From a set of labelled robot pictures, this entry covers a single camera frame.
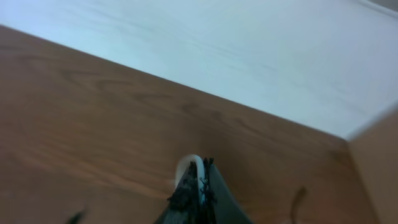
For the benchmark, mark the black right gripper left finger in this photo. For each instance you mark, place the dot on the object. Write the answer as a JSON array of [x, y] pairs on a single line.
[[184, 205]]

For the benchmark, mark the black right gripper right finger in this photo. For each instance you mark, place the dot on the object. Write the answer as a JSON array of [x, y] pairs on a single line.
[[225, 208]]

